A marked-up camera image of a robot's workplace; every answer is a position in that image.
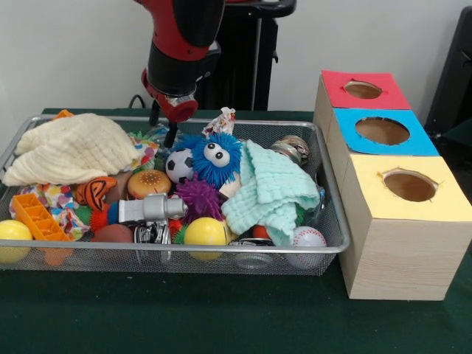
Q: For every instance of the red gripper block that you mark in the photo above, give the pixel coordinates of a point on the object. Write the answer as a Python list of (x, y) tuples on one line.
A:
[(180, 112)]

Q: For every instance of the crushed clear plastic bottle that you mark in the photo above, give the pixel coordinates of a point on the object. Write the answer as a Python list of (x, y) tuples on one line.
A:
[(156, 134)]

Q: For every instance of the cream waffle cloth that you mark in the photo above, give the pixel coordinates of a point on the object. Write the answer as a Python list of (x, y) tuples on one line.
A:
[(66, 151)]

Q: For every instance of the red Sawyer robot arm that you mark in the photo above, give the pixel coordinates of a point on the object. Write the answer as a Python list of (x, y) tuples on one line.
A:
[(184, 37)]

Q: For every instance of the shallow clear mesh bin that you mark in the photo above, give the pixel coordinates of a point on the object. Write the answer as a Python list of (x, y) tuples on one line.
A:
[(147, 260)]

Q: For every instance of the wooden box with three holes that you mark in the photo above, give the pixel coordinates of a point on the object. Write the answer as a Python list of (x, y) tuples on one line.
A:
[(402, 258)]

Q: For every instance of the black and white soccer ball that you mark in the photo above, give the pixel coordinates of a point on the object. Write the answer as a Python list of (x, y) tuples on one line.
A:
[(180, 166)]

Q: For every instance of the toy burger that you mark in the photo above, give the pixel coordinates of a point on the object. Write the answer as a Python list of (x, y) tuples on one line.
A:
[(147, 184)]

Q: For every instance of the blue spiky toy with eyes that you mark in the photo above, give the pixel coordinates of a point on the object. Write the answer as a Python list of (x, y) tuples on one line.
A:
[(206, 169)]

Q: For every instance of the silver plastic toy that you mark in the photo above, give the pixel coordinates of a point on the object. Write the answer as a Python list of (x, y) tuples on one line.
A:
[(155, 208)]

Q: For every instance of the yellow ball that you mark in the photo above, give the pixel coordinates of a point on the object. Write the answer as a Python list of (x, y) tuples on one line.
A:
[(14, 232), (206, 230)]

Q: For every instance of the mint green waffle cloth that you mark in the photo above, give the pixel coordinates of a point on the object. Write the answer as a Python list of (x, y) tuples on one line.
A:
[(273, 184)]

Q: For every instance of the long orange toy brick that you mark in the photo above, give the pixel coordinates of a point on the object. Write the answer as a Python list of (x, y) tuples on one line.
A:
[(37, 217)]

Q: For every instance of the white toy baseball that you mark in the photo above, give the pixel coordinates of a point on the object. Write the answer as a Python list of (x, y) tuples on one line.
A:
[(309, 236)]

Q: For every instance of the dark green tablecloth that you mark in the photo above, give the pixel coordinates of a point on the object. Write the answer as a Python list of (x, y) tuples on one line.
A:
[(221, 313)]

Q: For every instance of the black chair back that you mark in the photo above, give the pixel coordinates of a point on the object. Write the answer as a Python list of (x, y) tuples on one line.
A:
[(457, 73)]

